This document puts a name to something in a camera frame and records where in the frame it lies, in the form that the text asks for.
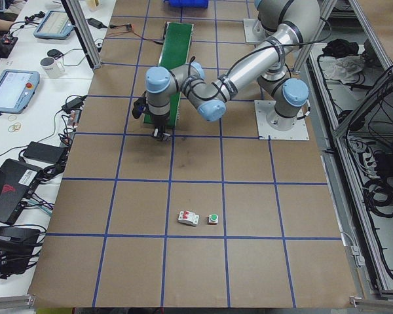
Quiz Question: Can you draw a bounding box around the blue plastic bin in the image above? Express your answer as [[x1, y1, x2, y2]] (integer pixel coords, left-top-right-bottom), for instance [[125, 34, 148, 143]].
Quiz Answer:
[[166, 0, 209, 9]]

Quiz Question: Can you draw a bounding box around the black computer mouse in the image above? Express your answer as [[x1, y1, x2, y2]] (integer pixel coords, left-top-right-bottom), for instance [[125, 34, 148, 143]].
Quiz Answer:
[[47, 49, 64, 60]]

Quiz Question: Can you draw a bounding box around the green conveyor belt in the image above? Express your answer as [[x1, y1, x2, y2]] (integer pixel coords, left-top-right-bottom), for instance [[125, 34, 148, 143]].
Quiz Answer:
[[143, 22, 193, 128]]

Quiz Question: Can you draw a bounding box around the far teach pendant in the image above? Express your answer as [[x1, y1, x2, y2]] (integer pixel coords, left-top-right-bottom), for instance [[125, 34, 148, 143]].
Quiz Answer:
[[33, 10, 74, 40]]

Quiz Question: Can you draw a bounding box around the teach pendant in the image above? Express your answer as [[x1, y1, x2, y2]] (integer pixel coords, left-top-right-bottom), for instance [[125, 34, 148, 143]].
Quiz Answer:
[[33, 10, 74, 40], [0, 69, 40, 114]]

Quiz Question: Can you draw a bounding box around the black power adapter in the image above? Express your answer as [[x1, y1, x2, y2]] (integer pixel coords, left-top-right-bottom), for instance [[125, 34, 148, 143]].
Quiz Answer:
[[62, 96, 87, 113]]

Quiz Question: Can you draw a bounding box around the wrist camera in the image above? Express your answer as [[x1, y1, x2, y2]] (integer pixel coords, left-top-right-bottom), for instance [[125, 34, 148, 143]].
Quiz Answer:
[[132, 96, 148, 119]]

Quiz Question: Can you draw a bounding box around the near teach pendant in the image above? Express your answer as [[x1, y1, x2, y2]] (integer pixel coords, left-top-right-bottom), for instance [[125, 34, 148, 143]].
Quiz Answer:
[[0, 69, 40, 114]]

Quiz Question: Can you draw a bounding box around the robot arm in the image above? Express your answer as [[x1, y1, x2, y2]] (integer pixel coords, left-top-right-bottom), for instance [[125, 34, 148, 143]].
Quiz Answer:
[[144, 1, 320, 141]]

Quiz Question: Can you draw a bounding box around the red black wire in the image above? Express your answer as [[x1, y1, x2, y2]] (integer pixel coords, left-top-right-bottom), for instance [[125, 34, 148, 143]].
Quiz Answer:
[[108, 23, 164, 45]]

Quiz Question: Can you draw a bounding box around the white red circuit breaker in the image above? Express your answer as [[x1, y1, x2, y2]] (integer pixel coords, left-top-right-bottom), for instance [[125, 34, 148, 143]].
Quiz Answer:
[[178, 211, 199, 226]]

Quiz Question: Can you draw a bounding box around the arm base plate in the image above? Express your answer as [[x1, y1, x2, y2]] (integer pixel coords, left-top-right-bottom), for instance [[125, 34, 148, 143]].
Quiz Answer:
[[243, 18, 272, 45], [254, 100, 310, 141]]

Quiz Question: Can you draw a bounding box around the white mug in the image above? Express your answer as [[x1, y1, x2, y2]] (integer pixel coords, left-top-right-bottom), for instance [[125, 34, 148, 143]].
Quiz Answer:
[[40, 57, 65, 79]]

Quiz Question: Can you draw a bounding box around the aluminium frame post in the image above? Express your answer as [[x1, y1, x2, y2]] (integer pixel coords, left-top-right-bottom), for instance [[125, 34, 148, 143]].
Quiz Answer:
[[61, 0, 102, 70]]

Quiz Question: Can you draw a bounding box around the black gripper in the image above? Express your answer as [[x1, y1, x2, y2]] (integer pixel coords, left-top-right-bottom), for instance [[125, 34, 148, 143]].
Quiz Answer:
[[153, 114, 168, 139]]

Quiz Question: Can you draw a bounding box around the black laptop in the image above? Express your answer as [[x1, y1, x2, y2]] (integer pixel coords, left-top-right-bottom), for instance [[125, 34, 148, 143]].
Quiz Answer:
[[0, 158, 42, 225]]

